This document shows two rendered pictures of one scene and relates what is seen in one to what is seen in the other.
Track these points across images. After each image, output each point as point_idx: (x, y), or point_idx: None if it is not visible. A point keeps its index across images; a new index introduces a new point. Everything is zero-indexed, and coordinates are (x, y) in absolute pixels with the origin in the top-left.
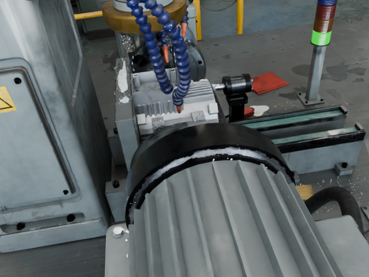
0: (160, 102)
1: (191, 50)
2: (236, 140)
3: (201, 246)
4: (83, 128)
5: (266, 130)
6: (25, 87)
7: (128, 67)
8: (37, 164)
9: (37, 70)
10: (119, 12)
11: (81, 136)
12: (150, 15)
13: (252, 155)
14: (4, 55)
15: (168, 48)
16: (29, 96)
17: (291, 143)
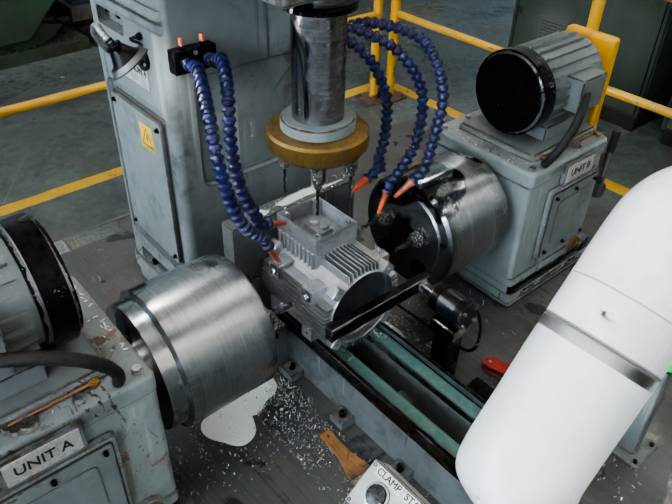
0: (296, 242)
1: (438, 223)
2: (18, 240)
3: None
4: (223, 212)
5: (433, 392)
6: (160, 140)
7: (330, 187)
8: (162, 212)
9: (168, 131)
10: (276, 123)
11: (206, 216)
12: (280, 142)
13: (19, 257)
14: (154, 105)
15: (413, 200)
16: (162, 149)
17: (409, 424)
